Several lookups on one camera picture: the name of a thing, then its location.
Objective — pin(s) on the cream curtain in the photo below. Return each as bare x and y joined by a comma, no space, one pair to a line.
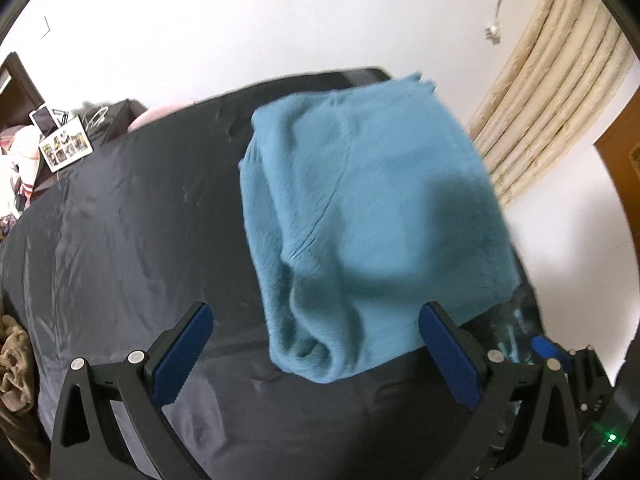
550,85

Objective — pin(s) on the white tablet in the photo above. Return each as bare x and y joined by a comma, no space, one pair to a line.
44,120

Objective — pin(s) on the photo collage card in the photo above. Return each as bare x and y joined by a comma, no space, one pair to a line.
65,147

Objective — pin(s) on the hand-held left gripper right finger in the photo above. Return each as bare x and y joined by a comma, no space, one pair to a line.
450,360

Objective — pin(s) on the dark wooden headboard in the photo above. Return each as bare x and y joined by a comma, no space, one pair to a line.
15,95

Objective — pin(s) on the wooden door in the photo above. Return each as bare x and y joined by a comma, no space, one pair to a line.
622,185

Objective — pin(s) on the pink pillow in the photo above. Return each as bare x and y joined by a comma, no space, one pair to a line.
150,116

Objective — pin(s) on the dark nightstand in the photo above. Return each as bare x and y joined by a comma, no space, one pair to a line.
120,120

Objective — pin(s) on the pink and white clothes pile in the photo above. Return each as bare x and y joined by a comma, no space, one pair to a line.
22,157

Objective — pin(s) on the brown garment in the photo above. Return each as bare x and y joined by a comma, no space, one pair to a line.
15,360

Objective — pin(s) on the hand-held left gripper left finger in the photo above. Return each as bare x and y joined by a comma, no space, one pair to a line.
182,355

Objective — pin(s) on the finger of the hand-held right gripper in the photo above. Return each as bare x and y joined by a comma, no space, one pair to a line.
545,347

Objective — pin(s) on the blue knit sweater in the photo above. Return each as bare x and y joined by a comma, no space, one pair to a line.
375,210

